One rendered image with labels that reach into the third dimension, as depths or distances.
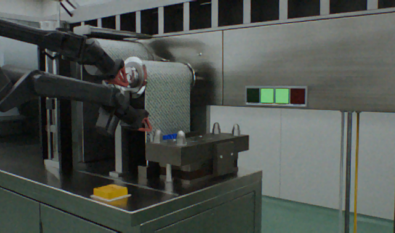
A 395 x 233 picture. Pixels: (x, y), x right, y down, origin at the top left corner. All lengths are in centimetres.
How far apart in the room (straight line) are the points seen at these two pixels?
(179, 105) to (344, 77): 60
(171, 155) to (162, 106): 25
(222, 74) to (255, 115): 266
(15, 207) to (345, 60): 131
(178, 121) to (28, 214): 65
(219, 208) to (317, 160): 268
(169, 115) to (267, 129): 275
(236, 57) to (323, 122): 244
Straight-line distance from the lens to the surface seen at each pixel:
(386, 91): 128
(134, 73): 136
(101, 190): 115
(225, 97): 153
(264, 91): 143
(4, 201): 173
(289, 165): 405
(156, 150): 128
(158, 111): 140
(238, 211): 141
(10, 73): 88
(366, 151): 375
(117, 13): 203
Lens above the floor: 122
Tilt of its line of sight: 4 degrees down
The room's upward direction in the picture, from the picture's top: straight up
